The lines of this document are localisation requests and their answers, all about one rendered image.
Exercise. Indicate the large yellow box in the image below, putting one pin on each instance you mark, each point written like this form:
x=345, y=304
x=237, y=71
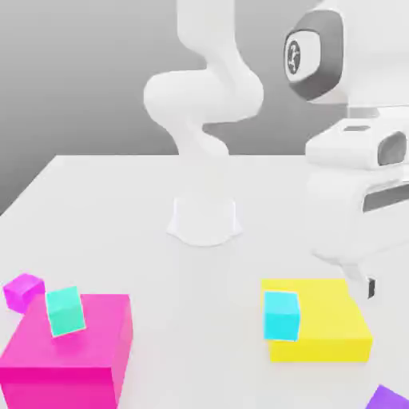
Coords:
x=332, y=319

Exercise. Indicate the small magenta cube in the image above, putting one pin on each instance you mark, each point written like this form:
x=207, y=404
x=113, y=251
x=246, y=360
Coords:
x=20, y=289

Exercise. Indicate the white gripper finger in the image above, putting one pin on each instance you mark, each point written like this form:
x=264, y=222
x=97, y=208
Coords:
x=359, y=276

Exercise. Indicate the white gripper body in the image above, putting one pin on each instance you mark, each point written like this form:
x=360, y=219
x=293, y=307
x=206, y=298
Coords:
x=335, y=217

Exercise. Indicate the large pink box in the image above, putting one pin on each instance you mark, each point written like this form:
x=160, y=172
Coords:
x=64, y=367

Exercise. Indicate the small teal cube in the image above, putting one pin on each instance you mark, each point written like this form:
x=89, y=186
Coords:
x=65, y=311

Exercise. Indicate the small cyan cube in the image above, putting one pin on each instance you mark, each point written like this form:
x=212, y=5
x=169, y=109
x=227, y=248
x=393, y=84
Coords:
x=281, y=316

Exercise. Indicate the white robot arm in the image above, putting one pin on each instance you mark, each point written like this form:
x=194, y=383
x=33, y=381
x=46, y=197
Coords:
x=204, y=96

